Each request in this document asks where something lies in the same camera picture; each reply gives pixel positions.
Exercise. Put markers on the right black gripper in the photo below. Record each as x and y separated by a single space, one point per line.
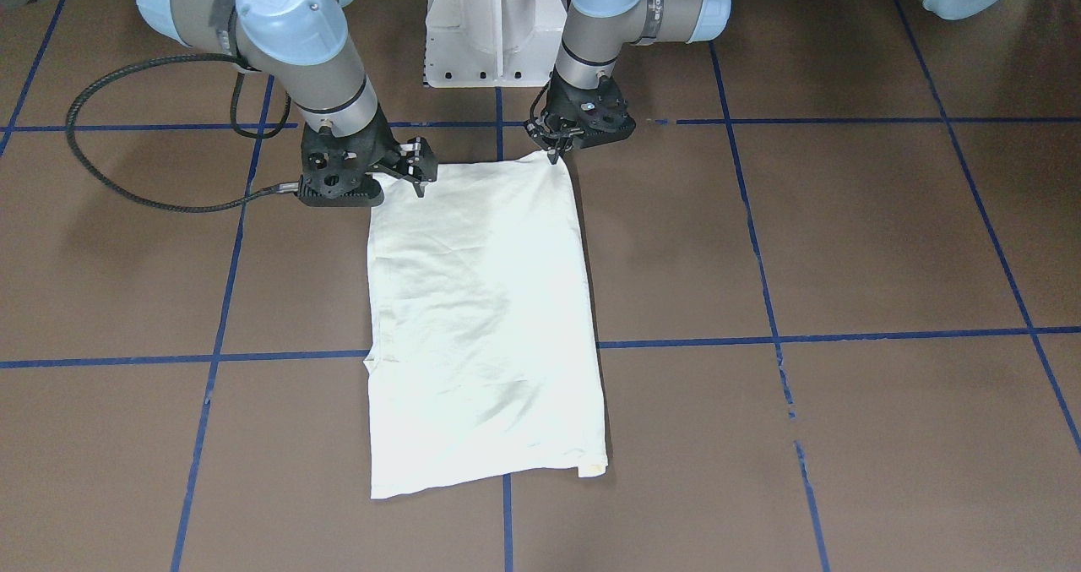
382 147

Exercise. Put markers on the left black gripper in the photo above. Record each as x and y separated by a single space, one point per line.
557 129

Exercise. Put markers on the cream long-sleeve shirt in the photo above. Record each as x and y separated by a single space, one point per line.
484 359

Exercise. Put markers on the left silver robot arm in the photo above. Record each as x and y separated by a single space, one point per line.
596 31

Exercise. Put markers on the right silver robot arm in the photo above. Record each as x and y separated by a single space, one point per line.
306 45

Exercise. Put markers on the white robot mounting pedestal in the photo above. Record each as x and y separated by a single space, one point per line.
492 43

